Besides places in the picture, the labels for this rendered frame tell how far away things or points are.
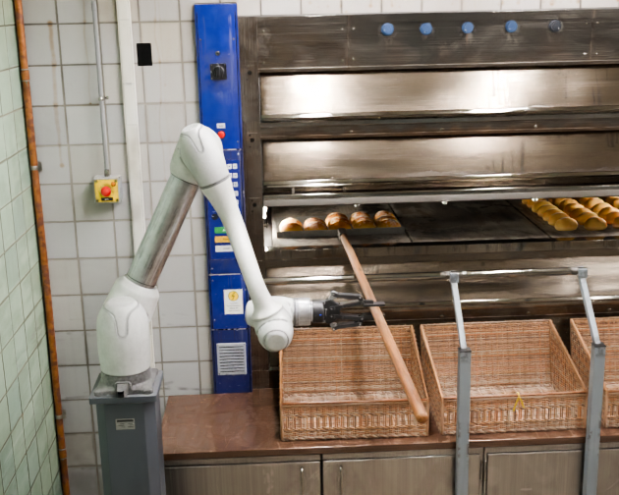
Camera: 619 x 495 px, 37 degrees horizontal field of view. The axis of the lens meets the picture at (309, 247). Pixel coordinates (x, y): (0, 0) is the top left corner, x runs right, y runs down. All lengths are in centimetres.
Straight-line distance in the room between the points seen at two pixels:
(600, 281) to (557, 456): 81
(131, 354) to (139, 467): 37
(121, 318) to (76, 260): 101
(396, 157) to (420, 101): 24
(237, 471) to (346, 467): 40
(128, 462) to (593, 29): 236
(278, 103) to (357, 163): 39
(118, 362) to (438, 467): 131
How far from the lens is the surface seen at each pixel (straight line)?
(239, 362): 388
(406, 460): 353
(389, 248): 380
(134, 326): 288
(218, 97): 363
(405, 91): 370
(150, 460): 303
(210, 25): 361
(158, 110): 368
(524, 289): 395
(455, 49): 373
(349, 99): 366
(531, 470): 366
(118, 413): 296
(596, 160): 391
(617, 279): 407
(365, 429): 351
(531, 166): 383
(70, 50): 371
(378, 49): 368
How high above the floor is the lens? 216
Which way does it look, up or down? 15 degrees down
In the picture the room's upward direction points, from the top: 1 degrees counter-clockwise
